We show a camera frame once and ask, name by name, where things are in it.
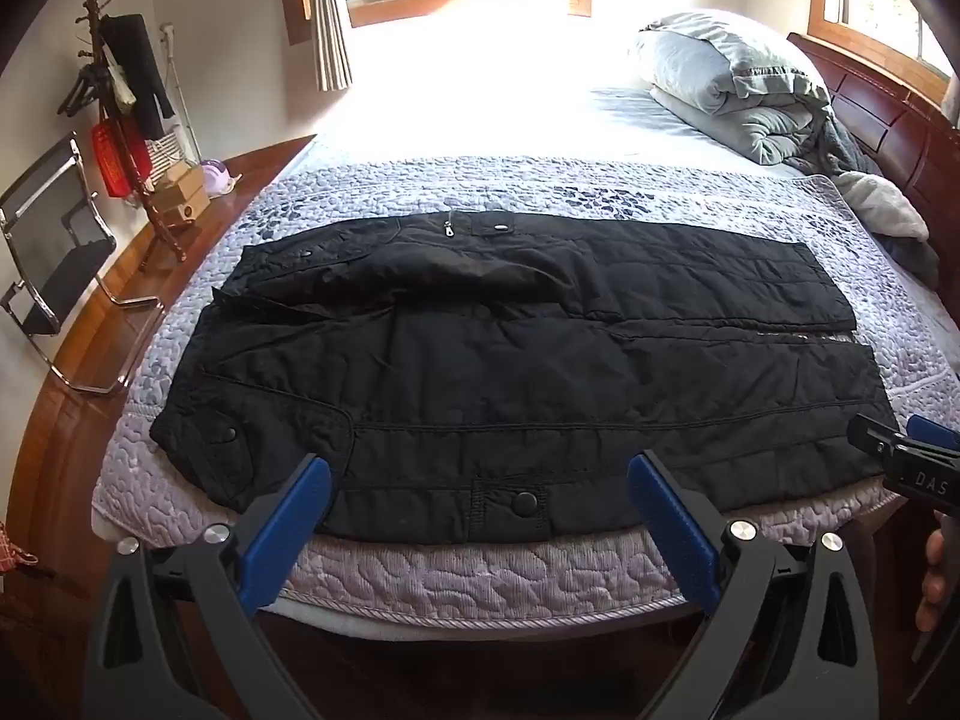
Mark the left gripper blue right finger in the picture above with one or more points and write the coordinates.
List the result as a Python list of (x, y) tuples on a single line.
[(693, 558)]

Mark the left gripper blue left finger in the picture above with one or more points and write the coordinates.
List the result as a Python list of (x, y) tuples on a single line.
[(271, 534)]

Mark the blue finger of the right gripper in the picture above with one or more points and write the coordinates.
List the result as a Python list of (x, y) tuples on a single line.
[(932, 433), (877, 439)]

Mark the black quilted pants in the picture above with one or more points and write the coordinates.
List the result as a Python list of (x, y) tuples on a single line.
[(487, 377)]

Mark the person's right hand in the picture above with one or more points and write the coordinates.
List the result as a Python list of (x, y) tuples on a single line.
[(933, 590)]

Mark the grey patterned quilted bedspread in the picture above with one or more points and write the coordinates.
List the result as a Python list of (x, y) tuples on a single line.
[(556, 583)]

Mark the white fluffy blanket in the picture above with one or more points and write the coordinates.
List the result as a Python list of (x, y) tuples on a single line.
[(881, 206)]

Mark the stacked cardboard boxes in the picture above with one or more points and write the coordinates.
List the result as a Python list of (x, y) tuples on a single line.
[(180, 195)]

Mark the purple plastic bag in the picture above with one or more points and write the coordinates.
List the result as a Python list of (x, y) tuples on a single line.
[(217, 180)]

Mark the black chrome cantilever chair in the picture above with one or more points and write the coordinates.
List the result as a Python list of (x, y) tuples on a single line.
[(59, 244)]

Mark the grey folded duvet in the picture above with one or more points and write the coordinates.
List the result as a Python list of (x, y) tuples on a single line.
[(750, 89)]

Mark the red hanging bag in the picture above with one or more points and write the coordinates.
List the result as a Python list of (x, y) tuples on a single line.
[(109, 158)]

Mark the wooden framed side window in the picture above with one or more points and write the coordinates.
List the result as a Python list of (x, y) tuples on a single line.
[(890, 34)]

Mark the grey striped curtain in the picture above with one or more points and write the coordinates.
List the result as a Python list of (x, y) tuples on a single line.
[(331, 63)]

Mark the black hanging garment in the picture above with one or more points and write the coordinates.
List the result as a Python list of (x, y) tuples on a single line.
[(128, 40)]

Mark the wooden coat rack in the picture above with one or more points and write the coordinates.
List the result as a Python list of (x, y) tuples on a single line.
[(117, 120)]

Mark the white wire rack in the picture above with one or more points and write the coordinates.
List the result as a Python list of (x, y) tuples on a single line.
[(164, 152)]

